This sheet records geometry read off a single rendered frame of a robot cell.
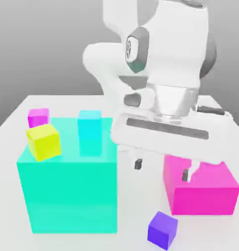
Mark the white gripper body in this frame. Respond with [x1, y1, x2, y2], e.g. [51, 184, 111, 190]
[110, 112, 233, 165]

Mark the small cyan cube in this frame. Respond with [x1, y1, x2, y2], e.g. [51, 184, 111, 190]
[77, 110, 103, 157]

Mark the small purple cube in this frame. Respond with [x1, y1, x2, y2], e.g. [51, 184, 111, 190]
[147, 211, 178, 251]

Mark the small yellow cube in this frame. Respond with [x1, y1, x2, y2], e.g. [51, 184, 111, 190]
[26, 123, 62, 162]

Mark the small magenta cube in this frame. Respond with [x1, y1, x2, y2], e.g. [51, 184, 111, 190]
[27, 107, 50, 128]

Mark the large pink box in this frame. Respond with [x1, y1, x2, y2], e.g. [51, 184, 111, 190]
[162, 154, 239, 216]

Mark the large teal box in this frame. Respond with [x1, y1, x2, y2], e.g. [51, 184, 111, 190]
[16, 117, 118, 234]

